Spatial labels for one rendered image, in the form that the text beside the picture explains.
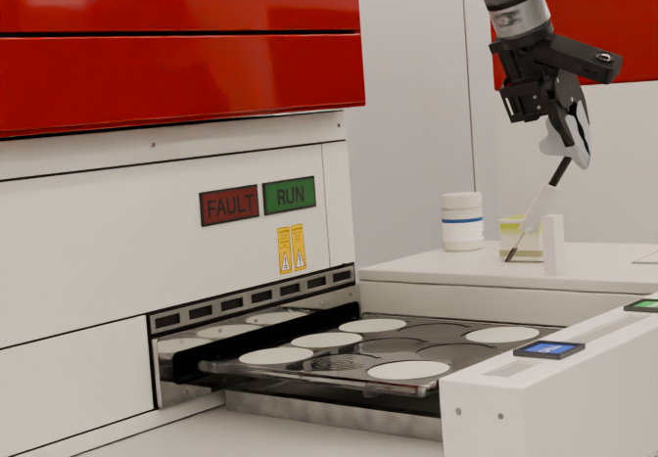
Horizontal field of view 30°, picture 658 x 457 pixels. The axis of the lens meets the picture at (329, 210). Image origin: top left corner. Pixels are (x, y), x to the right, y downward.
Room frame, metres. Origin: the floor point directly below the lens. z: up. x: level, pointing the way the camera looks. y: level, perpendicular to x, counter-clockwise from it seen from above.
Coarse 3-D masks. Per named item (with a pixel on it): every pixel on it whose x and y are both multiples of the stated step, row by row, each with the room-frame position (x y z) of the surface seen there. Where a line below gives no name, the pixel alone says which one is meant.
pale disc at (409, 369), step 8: (376, 368) 1.51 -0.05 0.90; (384, 368) 1.51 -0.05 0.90; (392, 368) 1.51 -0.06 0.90; (400, 368) 1.50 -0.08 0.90; (408, 368) 1.50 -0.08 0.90; (416, 368) 1.50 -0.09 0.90; (424, 368) 1.49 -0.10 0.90; (432, 368) 1.49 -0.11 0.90; (440, 368) 1.49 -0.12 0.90; (448, 368) 1.48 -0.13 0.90; (376, 376) 1.47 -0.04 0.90; (384, 376) 1.47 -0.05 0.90; (392, 376) 1.46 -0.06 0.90; (400, 376) 1.46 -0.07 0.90; (408, 376) 1.46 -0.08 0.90; (416, 376) 1.45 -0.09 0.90; (424, 376) 1.45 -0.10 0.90
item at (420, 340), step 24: (384, 336) 1.71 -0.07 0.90; (408, 336) 1.71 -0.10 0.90; (432, 336) 1.70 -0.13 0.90; (456, 336) 1.68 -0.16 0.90; (216, 360) 1.63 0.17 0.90; (312, 360) 1.59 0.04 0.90; (336, 360) 1.58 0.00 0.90; (360, 360) 1.57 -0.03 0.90; (384, 360) 1.56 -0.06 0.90; (408, 360) 1.55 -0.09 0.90; (432, 360) 1.54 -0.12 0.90; (456, 360) 1.53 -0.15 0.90; (480, 360) 1.52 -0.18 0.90
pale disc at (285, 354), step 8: (256, 352) 1.67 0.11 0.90; (264, 352) 1.66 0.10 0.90; (272, 352) 1.66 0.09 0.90; (280, 352) 1.65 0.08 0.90; (288, 352) 1.65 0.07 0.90; (296, 352) 1.65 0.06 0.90; (304, 352) 1.64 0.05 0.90; (312, 352) 1.64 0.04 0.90; (240, 360) 1.62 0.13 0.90; (248, 360) 1.62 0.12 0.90; (256, 360) 1.61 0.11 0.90; (264, 360) 1.61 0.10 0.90; (272, 360) 1.61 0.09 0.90; (280, 360) 1.60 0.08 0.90; (288, 360) 1.60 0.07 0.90; (296, 360) 1.60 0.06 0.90
